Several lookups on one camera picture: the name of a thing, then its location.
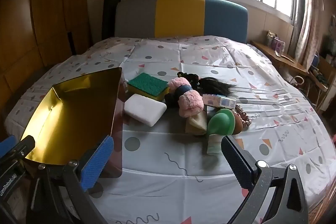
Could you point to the beige patterned curtain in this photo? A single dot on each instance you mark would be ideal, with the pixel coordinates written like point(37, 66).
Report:
point(307, 16)

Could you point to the purple box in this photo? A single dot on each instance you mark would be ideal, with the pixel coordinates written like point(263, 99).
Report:
point(278, 44)

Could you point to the grey yellow blue headboard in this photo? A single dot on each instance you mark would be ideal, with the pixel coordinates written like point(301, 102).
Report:
point(181, 16)

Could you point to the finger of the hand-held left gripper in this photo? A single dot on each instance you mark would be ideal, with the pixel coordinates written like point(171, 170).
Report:
point(25, 146)
point(6, 144)

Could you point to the white foam sponge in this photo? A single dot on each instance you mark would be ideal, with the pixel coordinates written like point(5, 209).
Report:
point(144, 108)

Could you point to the pink towel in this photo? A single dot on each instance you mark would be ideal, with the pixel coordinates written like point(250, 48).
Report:
point(189, 102)

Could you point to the black scrunchie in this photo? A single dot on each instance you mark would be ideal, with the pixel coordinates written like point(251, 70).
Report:
point(170, 100)

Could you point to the wooden chair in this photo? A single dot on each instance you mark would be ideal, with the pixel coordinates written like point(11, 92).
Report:
point(319, 82)

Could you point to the beige cloth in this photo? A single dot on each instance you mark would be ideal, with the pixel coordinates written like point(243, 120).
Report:
point(195, 123)

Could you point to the wooden side desk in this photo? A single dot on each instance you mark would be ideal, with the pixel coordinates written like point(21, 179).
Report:
point(273, 57)

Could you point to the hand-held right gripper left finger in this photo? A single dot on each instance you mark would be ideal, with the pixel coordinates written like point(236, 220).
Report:
point(97, 161)

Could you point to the black hair piece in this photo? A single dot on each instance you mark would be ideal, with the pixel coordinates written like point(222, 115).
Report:
point(215, 85)

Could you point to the green silicone bottle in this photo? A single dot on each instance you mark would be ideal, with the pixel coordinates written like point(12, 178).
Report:
point(220, 121)

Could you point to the tissue pack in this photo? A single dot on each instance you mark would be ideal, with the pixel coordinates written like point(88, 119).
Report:
point(218, 100)

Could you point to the gold cardboard box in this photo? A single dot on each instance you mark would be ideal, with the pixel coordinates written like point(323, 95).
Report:
point(73, 113)

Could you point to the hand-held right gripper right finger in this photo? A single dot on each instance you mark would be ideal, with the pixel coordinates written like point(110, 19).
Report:
point(236, 158)

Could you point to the black upright roll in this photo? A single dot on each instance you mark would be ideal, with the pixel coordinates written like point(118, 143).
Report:
point(110, 14)

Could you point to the green and yellow sponge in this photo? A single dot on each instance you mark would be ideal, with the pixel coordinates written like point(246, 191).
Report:
point(147, 83)

